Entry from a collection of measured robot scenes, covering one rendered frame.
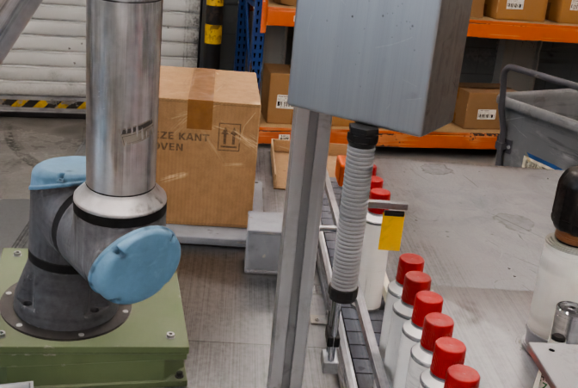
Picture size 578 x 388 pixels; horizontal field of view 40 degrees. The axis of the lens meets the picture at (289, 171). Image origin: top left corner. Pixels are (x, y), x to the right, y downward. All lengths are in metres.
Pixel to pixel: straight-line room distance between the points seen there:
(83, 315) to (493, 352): 0.62
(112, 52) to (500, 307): 0.82
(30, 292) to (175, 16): 4.25
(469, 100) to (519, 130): 1.85
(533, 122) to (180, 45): 2.72
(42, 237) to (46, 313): 0.11
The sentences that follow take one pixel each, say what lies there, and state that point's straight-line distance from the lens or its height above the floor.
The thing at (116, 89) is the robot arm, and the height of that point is 1.29.
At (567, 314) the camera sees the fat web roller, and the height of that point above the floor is 1.07.
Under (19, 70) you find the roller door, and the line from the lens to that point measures 5.41.
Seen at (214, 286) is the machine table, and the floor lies 0.83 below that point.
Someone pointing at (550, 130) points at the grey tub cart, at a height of 0.72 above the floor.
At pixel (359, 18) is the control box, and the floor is 1.40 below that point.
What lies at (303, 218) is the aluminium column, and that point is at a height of 1.13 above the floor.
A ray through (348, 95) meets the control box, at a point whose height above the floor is 1.31.
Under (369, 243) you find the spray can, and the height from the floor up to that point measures 1.00.
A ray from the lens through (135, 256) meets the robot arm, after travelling 0.98.
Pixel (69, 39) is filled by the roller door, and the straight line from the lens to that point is 5.36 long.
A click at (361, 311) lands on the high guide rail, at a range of 1.15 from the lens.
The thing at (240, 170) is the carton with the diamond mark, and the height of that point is 0.98.
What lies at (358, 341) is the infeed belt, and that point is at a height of 0.88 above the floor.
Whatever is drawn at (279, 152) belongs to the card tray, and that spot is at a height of 0.83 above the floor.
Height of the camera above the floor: 1.51
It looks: 19 degrees down
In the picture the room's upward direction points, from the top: 6 degrees clockwise
